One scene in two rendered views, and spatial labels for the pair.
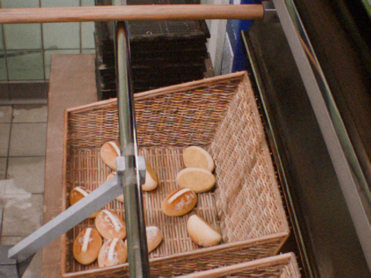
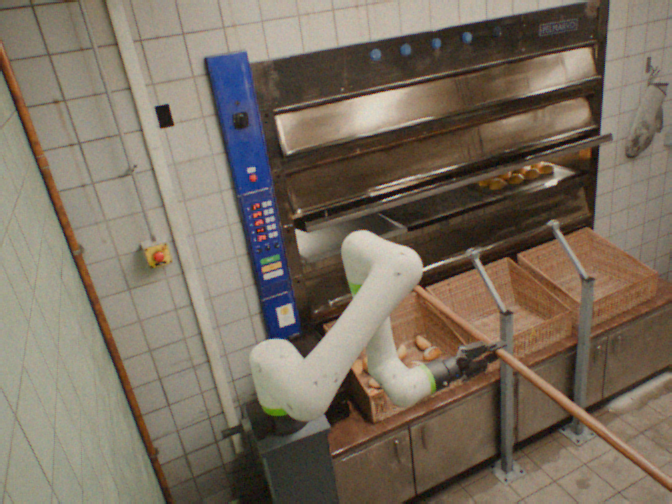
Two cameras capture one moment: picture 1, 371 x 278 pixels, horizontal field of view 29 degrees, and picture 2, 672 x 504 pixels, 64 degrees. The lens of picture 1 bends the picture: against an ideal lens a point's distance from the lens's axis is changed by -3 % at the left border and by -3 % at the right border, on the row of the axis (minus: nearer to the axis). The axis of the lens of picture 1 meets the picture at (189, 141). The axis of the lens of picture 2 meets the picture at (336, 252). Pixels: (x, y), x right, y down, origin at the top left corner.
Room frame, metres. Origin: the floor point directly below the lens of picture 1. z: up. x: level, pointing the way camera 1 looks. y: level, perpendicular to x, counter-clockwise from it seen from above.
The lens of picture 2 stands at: (1.83, 2.12, 2.28)
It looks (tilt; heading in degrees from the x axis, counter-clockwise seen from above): 25 degrees down; 259
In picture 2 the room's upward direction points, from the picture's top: 9 degrees counter-clockwise
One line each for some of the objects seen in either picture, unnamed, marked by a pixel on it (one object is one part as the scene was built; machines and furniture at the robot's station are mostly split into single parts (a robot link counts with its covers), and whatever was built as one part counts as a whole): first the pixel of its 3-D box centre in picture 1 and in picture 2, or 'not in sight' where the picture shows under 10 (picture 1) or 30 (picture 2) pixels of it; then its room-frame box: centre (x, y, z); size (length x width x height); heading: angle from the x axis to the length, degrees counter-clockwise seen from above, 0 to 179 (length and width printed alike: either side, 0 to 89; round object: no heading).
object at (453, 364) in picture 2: not in sight; (455, 367); (1.26, 0.82, 1.18); 0.09 x 0.07 x 0.08; 9
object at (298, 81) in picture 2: not in sight; (449, 50); (0.69, -0.33, 1.99); 1.80 x 0.08 x 0.21; 10
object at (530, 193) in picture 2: not in sight; (457, 217); (0.69, -0.33, 1.16); 1.80 x 0.06 x 0.04; 10
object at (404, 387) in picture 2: not in sight; (406, 385); (1.43, 0.84, 1.18); 0.14 x 0.13 x 0.11; 9
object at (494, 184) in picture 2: not in sight; (493, 166); (0.19, -0.85, 1.21); 0.61 x 0.48 x 0.06; 100
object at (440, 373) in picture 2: not in sight; (435, 374); (1.33, 0.83, 1.18); 0.12 x 0.06 x 0.09; 99
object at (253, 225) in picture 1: (162, 186); (397, 351); (1.21, 0.06, 0.72); 0.56 x 0.49 x 0.28; 10
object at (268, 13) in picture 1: (283, 11); not in sight; (1.26, -0.16, 1.20); 0.09 x 0.04 x 0.03; 100
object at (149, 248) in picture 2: not in sight; (157, 252); (2.15, 0.00, 1.46); 0.10 x 0.07 x 0.10; 10
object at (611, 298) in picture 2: not in sight; (584, 275); (0.02, -0.16, 0.72); 0.56 x 0.49 x 0.28; 12
